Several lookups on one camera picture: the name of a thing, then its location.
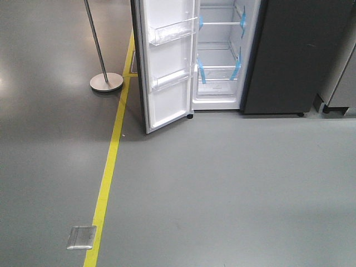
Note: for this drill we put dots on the clear fridge crisper drawer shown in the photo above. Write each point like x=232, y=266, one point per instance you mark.
x=215, y=81

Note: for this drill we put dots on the lower glass fridge shelf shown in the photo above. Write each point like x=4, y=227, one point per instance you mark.
x=219, y=65

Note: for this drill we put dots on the middle glass fridge shelf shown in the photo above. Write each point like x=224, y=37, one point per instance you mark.
x=221, y=15

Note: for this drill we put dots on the open fridge door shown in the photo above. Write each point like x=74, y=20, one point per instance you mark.
x=164, y=107

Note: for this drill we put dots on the glass fridge shelf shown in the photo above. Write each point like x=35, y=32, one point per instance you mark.
x=221, y=15
x=219, y=65

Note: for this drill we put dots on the metal floor socket plate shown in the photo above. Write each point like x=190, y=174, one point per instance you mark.
x=81, y=238

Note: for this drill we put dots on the dark grey fridge body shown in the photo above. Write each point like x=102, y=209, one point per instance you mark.
x=287, y=48

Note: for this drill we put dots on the metal stand with round base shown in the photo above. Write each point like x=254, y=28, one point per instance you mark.
x=105, y=81

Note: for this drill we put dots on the grey appliance beside fridge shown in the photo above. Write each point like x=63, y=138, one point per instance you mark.
x=338, y=91

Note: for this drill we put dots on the clear upper door bin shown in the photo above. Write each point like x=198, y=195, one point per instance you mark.
x=172, y=32

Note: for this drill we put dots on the clear lower door bin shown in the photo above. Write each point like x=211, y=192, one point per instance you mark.
x=163, y=82

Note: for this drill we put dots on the clear door bin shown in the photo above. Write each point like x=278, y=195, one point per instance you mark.
x=172, y=32
x=163, y=82

